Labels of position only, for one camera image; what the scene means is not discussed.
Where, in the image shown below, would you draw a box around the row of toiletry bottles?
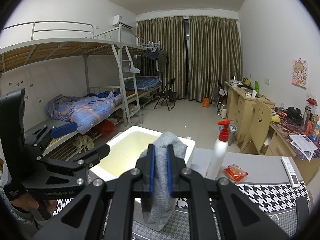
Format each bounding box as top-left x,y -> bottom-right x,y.
302,96 -> 320,142

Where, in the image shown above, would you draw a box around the white remote control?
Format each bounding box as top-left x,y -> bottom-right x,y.
281,156 -> 300,188

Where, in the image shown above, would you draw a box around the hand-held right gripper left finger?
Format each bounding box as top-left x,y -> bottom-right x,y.
32,144 -> 156,240

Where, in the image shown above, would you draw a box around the red bag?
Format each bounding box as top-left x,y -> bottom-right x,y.
94,119 -> 115,135

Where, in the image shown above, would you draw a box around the red snack packet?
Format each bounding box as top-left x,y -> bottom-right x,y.
223,164 -> 248,182

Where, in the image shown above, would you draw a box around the white metal bunk bed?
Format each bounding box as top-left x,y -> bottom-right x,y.
119,24 -> 164,110
0,21 -> 143,165

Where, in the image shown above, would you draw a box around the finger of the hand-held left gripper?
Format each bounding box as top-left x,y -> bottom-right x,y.
25,123 -> 77,153
37,144 -> 111,185

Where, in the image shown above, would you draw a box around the person's left hand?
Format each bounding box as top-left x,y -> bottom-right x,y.
9,192 -> 55,219

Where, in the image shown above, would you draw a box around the hanging dark clothes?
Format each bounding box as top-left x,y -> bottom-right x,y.
146,47 -> 168,73

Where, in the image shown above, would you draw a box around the black headphones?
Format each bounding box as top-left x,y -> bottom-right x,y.
286,107 -> 303,125

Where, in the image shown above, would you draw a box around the wooden chair smiley cutout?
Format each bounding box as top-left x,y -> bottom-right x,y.
240,101 -> 273,155

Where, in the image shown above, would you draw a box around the grey sock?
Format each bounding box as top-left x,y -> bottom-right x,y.
139,131 -> 188,225

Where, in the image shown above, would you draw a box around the white foam box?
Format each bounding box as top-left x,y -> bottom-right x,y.
89,126 -> 196,232

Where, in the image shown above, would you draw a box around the blue checked blanket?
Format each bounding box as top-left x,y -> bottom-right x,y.
45,91 -> 123,134

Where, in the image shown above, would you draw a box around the light wooden desk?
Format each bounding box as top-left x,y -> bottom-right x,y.
224,80 -> 275,140

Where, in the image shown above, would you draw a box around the blue trash basket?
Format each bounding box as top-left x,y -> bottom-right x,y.
229,124 -> 237,145

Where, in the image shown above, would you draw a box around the brown curtain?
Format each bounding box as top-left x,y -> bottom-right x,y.
188,15 -> 243,103
137,17 -> 187,102

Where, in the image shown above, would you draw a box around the beige cloth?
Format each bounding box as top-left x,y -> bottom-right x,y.
72,135 -> 95,153

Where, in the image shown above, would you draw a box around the pink cartoon wall poster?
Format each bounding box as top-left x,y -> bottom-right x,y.
291,59 -> 308,88

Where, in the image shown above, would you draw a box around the white pump bottle red cap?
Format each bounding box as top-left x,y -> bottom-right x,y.
207,120 -> 232,178

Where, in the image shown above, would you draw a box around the white air conditioner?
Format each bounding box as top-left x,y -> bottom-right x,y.
113,15 -> 134,28

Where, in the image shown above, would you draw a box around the blue checked mattress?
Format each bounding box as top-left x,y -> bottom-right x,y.
124,76 -> 162,90

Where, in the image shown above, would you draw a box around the houndstooth tablecloth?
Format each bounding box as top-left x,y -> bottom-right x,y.
54,147 -> 313,240

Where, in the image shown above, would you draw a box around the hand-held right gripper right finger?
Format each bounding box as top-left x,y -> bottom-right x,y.
167,144 -> 292,240

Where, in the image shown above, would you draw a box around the printed paper sheets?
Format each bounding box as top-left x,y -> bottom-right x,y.
289,134 -> 320,162

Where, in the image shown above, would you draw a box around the white bed ladder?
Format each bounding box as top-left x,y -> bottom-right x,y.
112,44 -> 143,127

